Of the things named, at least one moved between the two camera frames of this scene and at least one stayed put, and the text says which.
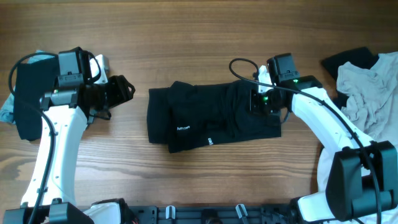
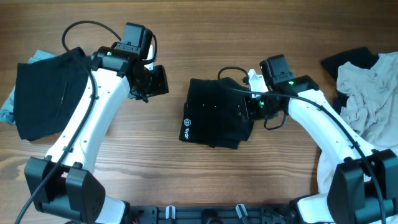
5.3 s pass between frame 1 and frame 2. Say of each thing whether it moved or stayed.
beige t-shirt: stayed
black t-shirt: moved
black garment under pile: stayed
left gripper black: moved
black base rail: stayed
